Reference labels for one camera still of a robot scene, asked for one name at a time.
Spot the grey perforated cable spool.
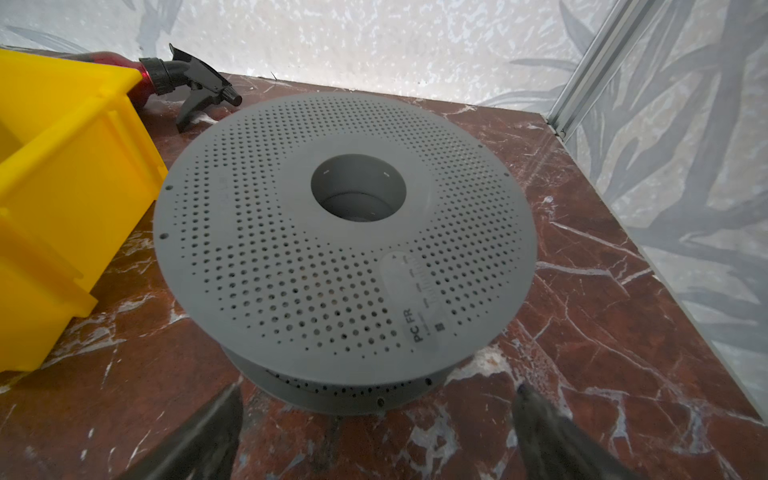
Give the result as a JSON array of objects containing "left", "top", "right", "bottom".
[{"left": 153, "top": 93, "right": 537, "bottom": 415}]

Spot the aluminium frame profile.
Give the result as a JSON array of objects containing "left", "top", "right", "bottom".
[{"left": 546, "top": 0, "right": 663, "bottom": 142}]

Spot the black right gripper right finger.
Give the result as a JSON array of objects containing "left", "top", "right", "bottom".
[{"left": 512, "top": 382, "right": 639, "bottom": 480}]

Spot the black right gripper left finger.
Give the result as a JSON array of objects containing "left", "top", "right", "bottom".
[{"left": 120, "top": 383, "right": 243, "bottom": 479}]

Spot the yellow plastic bin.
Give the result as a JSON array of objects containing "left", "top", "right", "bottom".
[{"left": 1, "top": 50, "right": 167, "bottom": 372}]

